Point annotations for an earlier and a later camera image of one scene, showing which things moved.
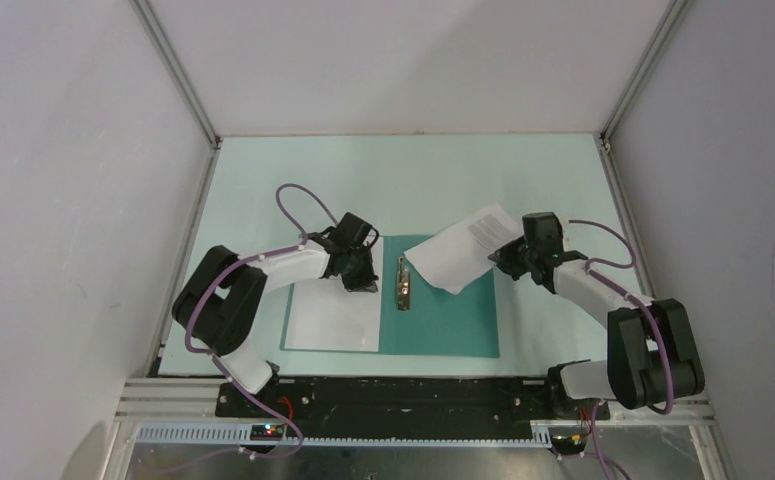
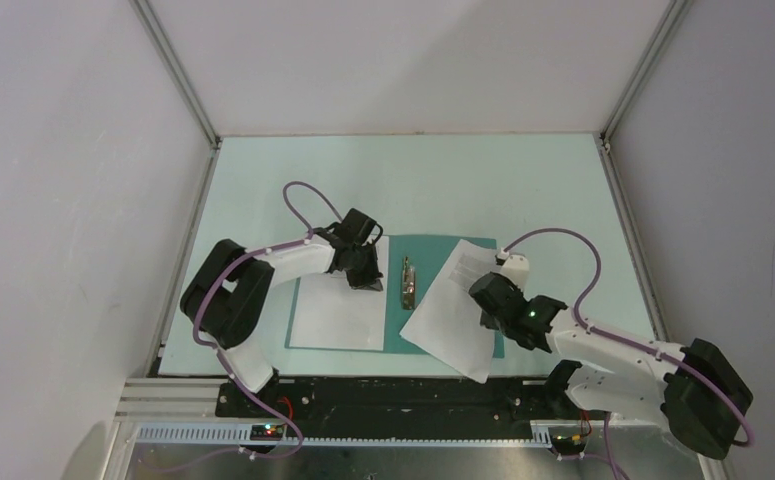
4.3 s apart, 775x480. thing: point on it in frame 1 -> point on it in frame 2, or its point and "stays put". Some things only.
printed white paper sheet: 326,317 stays put
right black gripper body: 513,258 -> 491,322
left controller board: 267,432 stays put
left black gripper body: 359,271 stays put
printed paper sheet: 455,255 -> 446,320
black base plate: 354,400 stays put
